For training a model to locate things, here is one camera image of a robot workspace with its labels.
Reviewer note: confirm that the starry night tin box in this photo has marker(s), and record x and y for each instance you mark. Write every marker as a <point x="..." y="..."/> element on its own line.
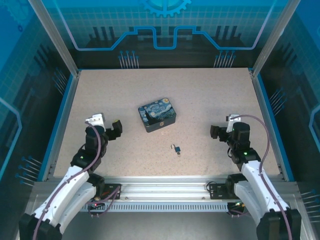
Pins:
<point x="157" y="113"/>

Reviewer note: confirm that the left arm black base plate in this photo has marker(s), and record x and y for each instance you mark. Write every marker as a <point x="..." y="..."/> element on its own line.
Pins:
<point x="113" y="191"/>

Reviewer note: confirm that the aluminium frame post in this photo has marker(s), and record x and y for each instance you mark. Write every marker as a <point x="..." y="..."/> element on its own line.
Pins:
<point x="270" y="37"/>
<point x="57" y="37"/>

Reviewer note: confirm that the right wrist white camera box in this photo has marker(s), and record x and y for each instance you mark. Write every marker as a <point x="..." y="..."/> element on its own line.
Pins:
<point x="232" y="122"/>

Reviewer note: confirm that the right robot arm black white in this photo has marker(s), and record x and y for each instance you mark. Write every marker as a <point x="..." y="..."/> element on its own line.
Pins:
<point x="257" y="190"/>

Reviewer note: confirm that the wide aluminium mounting rail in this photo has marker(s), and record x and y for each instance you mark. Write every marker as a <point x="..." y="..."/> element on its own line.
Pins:
<point x="162" y="187"/>

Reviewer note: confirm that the aluminium table side rail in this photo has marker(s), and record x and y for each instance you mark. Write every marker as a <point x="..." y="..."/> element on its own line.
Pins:
<point x="268" y="110"/>
<point x="62" y="120"/>

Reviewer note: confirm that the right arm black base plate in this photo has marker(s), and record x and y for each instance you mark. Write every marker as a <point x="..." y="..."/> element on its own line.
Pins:
<point x="218" y="192"/>

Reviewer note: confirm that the small lit connector board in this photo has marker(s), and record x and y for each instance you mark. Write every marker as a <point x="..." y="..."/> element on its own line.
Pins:
<point x="96" y="204"/>
<point x="237" y="206"/>

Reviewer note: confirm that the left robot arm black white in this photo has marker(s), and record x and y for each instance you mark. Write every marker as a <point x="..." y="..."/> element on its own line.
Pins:
<point x="70" y="192"/>

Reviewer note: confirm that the small blue padlock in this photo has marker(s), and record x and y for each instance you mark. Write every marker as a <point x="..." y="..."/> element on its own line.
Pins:
<point x="177" y="149"/>

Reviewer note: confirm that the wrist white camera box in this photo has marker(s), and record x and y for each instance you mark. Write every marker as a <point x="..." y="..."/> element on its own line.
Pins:
<point x="232" y="122"/>
<point x="96" y="119"/>

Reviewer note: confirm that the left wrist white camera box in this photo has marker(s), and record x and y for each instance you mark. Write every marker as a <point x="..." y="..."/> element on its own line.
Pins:
<point x="96" y="119"/>

